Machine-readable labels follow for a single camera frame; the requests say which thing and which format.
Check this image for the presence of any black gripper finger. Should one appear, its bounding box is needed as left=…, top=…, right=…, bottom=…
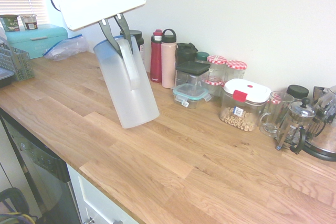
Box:
left=113, top=13, right=134, bottom=54
left=98, top=18, right=123, bottom=57

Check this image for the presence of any jar with black lid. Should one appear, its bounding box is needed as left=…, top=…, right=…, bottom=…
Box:
left=286, top=84, right=310, bottom=103

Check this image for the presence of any metal drawer handle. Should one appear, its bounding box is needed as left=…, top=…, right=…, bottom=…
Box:
left=88, top=216, right=124, bottom=224

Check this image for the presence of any glass container with teal lid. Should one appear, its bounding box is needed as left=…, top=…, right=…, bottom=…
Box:
left=172, top=83, right=212, bottom=110

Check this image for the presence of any teal bread box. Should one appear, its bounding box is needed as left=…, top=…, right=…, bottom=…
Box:
left=5, top=24, right=68, bottom=60

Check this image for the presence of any clear glass mug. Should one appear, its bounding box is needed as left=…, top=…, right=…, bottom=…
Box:
left=259, top=91, right=295, bottom=137

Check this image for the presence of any grey cutlery basket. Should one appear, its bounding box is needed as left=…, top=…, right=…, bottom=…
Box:
left=0, top=41, right=35, bottom=82

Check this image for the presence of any black tray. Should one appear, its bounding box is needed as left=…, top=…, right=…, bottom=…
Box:
left=0, top=68, right=14, bottom=89

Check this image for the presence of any green oatmeal cup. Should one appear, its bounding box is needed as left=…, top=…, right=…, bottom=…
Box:
left=0, top=14, right=20, bottom=33

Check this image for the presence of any red water bottle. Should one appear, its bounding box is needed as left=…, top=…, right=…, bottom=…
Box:
left=150, top=29, right=163, bottom=84

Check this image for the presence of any square container with black lid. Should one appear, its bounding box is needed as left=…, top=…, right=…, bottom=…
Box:
left=175, top=60, right=211, bottom=91

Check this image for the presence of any stainless black dishwasher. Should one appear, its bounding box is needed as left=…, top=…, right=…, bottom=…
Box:
left=0, top=108, right=81, bottom=224

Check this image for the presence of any cereal container white red lid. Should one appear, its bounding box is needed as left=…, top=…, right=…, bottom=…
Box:
left=219, top=78, right=272, bottom=132

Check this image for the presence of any jar with red checkered lid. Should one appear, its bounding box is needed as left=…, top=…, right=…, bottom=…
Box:
left=225, top=60, right=248, bottom=80
left=206, top=55, right=227, bottom=80

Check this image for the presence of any steel electric kettle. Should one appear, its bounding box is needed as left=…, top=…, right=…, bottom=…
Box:
left=301, top=85, right=336, bottom=162

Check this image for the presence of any grey oatmeal cup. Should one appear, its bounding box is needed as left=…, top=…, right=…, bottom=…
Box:
left=20, top=13, right=38, bottom=30

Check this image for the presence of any black shaker bottle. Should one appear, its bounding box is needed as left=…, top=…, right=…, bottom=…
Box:
left=175, top=42, right=198, bottom=67

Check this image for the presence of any pink water bottle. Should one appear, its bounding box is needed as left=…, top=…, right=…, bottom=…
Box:
left=161, top=28, right=178, bottom=89

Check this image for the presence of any bottle with dark green lid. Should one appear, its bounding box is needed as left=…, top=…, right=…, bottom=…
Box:
left=195, top=51, right=210, bottom=65

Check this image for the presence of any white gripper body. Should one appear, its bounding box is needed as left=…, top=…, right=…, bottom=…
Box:
left=58, top=0, right=147, bottom=32

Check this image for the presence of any white cabinet drawer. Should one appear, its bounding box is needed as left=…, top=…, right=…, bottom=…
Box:
left=67, top=163, right=137, bottom=224

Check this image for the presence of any small jar red checkered lid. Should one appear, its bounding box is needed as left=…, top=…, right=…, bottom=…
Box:
left=204, top=77, right=224, bottom=98

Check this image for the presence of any black bin with cords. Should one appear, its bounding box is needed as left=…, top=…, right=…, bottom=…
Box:
left=0, top=187, right=39, bottom=224

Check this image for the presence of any translucent pitcher with blue lid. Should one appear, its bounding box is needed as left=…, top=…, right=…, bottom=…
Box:
left=93, top=34, right=160, bottom=130

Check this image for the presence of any clear plastic zip bag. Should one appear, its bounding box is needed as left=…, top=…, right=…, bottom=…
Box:
left=42, top=34, right=89, bottom=62

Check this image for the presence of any glass French press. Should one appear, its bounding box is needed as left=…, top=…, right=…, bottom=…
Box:
left=275, top=97, right=326, bottom=155

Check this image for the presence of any black protein powder tub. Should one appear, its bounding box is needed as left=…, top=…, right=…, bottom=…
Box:
left=120, top=29, right=145, bottom=66

